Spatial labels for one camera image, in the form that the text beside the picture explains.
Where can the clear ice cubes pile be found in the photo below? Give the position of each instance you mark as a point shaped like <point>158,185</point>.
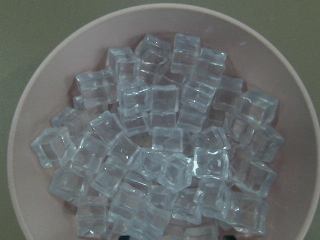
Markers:
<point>162,145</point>

